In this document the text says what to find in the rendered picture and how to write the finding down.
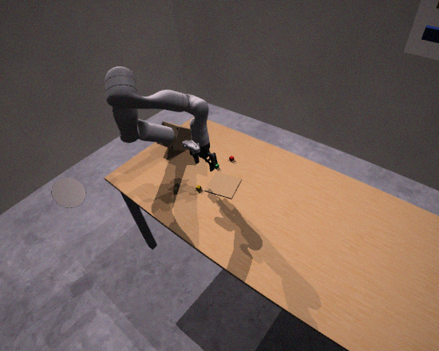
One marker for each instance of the tan flat mat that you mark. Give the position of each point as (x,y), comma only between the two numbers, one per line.
(223,184)

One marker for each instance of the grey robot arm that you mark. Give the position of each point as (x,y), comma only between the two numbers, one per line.
(121,94)

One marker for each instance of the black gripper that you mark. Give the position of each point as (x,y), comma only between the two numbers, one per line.
(204,154)

